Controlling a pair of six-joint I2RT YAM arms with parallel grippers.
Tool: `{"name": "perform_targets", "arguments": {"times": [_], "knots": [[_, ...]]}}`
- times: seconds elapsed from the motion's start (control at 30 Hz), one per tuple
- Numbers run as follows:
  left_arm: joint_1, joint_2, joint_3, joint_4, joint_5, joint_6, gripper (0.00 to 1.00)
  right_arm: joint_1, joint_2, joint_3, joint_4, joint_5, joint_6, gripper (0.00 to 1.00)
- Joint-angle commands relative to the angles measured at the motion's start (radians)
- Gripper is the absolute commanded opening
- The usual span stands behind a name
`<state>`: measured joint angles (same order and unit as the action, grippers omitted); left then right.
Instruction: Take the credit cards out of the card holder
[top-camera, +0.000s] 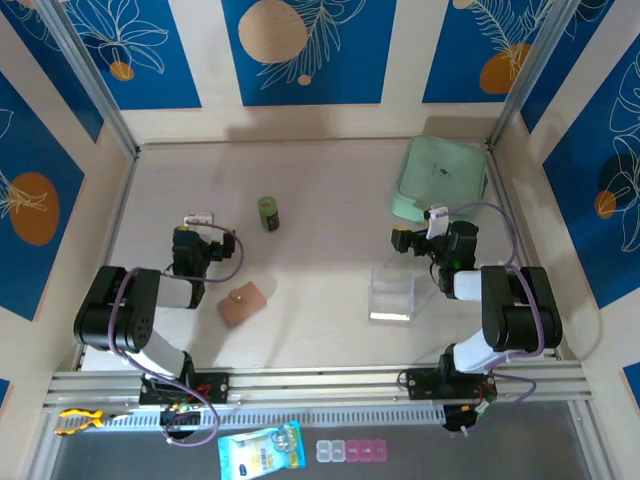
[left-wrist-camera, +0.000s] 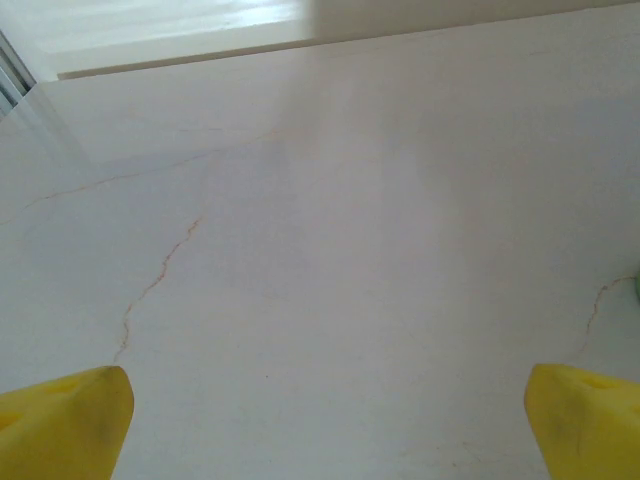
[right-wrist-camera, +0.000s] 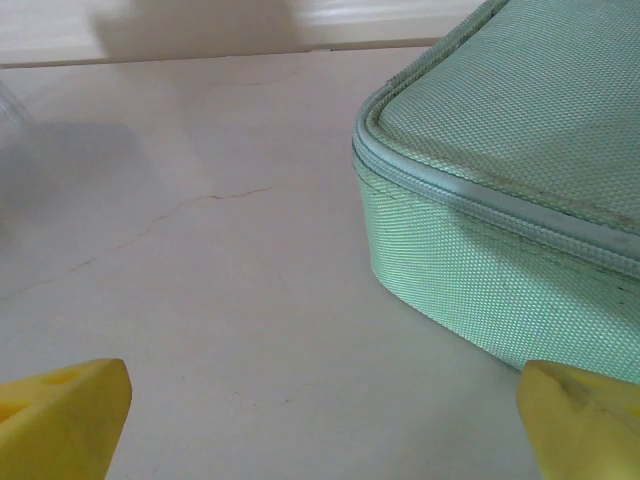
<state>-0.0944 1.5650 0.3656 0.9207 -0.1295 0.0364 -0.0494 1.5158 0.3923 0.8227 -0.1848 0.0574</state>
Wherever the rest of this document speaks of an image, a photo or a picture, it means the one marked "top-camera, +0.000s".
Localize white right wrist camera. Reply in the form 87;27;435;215
424;203;450;240

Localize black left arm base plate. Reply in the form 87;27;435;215
138;372;231;406

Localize aluminium table side rail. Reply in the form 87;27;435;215
74;149;139;371
487;142;561;361

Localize aluminium mounting rail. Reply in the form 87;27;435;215
42;362;594;414

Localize clear acrylic card stand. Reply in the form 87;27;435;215
368;268;416;324

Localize grey slotted cable duct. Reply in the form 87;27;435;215
102;405;446;431

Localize green cylindrical can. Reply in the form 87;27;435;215
257;195;281;233

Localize aluminium frame post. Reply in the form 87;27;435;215
34;0;141;157
487;0;579;151

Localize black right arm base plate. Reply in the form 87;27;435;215
405;367;499;401

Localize mint green zip pouch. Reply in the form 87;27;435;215
389;134;489;224

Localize yellow black pliers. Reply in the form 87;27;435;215
54;407;134;436

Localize blue white snack packet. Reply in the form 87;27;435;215
217;419;307;480

